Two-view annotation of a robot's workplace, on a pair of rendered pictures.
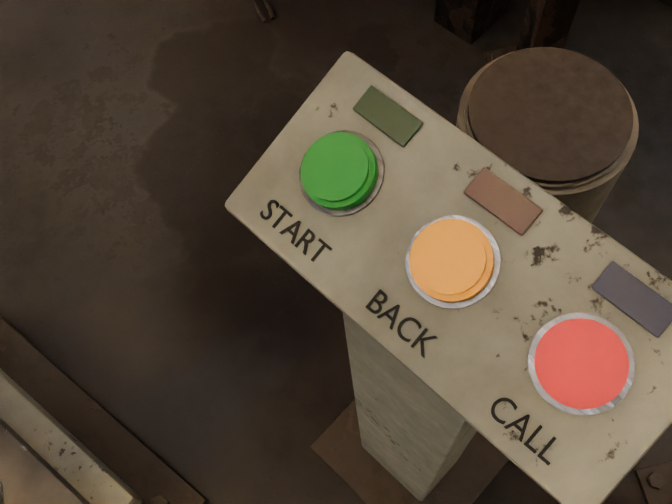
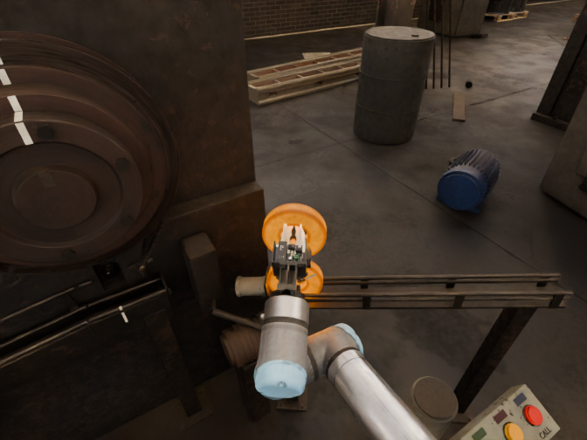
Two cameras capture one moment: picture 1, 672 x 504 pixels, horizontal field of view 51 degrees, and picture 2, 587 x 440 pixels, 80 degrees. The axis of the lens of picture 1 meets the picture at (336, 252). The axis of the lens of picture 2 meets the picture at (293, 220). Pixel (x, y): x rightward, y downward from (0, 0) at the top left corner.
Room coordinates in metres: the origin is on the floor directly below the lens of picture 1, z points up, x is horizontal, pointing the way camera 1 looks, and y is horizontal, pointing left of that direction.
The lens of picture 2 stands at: (0.58, 0.32, 1.46)
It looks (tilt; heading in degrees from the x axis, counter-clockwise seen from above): 39 degrees down; 278
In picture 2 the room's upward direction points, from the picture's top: straight up
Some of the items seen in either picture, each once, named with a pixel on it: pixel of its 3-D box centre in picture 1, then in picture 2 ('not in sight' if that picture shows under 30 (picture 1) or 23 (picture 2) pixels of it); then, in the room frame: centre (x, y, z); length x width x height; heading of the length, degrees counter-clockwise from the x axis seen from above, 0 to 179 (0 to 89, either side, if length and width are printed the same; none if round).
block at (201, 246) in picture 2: not in sight; (203, 271); (0.95, -0.36, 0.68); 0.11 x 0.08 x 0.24; 129
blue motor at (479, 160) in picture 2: not in sight; (471, 176); (-0.36, -1.94, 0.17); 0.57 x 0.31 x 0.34; 59
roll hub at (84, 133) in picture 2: not in sight; (57, 194); (1.06, -0.12, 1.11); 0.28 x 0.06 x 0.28; 39
